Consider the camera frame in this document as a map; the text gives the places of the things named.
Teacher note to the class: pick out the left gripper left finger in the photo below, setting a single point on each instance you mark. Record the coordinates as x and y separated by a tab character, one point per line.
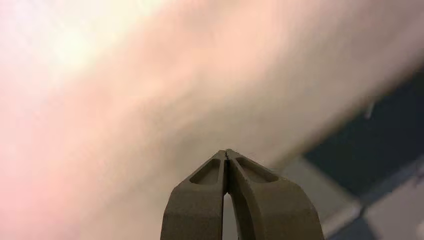
195	208

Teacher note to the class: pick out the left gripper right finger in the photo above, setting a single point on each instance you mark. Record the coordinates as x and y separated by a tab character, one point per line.
275	212

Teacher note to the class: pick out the dark teal grey control box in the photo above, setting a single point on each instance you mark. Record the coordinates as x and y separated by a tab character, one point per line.
371	149

